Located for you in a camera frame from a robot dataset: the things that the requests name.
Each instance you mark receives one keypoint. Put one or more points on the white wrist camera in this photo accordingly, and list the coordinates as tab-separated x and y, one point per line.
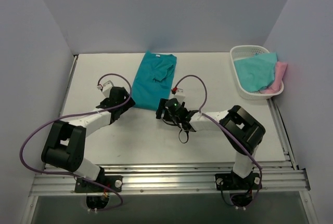
178	94
105	88

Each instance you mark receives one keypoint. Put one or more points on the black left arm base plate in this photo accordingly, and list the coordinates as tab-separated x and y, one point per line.
114	182

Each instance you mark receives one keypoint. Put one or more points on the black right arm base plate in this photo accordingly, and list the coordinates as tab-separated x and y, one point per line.
232	182

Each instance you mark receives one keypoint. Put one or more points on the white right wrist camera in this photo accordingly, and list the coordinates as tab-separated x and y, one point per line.
178	94

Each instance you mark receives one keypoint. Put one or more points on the teal t shirt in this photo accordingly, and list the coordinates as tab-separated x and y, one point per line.
153	80

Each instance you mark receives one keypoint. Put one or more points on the pink shirt in basket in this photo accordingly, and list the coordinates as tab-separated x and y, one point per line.
280	69

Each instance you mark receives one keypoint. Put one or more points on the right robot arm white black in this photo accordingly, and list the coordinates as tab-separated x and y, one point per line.
241	129

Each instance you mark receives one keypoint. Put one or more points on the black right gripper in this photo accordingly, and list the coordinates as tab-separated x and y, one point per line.
160	108

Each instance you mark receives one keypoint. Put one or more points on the aluminium rail frame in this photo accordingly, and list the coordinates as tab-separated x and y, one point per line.
182	178

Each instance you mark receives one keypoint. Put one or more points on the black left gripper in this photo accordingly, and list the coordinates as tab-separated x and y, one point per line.
124	102

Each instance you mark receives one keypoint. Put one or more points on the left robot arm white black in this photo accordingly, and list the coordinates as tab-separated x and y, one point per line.
65	144

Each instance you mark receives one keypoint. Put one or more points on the light teal shirt in basket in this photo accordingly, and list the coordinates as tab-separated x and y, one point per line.
256	73

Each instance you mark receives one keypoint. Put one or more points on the white plastic laundry basket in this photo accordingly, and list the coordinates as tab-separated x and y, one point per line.
246	51

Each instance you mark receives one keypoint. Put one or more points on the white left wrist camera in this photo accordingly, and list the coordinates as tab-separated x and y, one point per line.
105	88

